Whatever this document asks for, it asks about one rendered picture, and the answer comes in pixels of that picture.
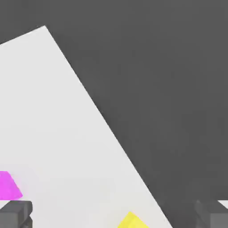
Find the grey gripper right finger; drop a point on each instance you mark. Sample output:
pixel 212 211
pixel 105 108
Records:
pixel 212 216

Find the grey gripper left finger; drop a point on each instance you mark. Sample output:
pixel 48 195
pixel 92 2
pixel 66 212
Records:
pixel 14 213

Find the small magenta cube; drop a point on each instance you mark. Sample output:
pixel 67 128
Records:
pixel 8 187

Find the small yellow cube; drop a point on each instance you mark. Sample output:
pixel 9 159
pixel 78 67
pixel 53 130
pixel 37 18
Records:
pixel 132 221

